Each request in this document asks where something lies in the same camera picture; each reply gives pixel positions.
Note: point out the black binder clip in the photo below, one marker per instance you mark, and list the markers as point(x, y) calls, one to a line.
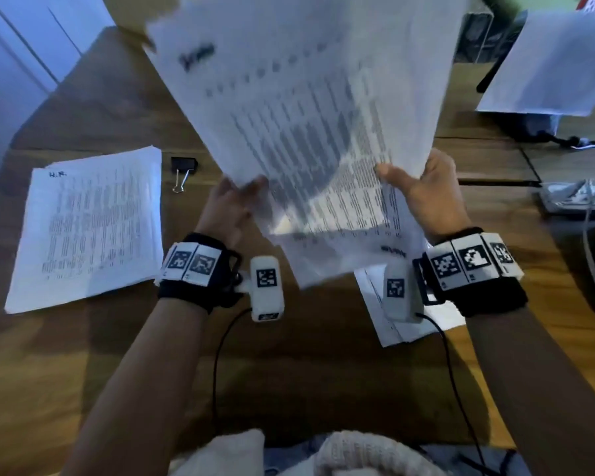
point(182, 169)

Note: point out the person's left thumb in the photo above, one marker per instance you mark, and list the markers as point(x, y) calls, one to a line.
point(254, 186)

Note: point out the white wrist camera with marker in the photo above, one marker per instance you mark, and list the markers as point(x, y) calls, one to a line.
point(397, 292)
point(266, 288)

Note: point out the white knitted sweater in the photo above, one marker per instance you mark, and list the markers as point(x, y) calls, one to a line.
point(307, 453)

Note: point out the printed paper sheets on table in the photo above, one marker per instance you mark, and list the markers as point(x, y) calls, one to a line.
point(401, 322)

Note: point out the printed paper stack with handwriting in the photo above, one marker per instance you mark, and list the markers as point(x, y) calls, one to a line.
point(89, 227)

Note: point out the blank white paper sheet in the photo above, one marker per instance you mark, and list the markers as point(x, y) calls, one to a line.
point(550, 64)

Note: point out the person's right hand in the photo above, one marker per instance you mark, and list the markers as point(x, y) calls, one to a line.
point(435, 193)

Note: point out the person's left forearm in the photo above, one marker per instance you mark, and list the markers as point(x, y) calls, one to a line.
point(139, 386)

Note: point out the white power strip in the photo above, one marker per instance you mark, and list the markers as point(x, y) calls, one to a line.
point(575, 197)

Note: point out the person's right forearm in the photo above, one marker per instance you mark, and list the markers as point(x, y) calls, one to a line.
point(540, 391)

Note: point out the printed paper sheets bundle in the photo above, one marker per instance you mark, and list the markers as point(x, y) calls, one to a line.
point(307, 123)

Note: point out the white cabinet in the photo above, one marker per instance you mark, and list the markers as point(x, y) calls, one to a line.
point(25, 59)

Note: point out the person's right thumb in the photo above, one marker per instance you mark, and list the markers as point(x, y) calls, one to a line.
point(392, 173)

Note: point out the person's left hand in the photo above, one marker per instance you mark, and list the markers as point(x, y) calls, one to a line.
point(224, 208)

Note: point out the black wristband with marker tags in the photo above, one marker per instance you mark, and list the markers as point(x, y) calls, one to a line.
point(193, 270)
point(471, 272)

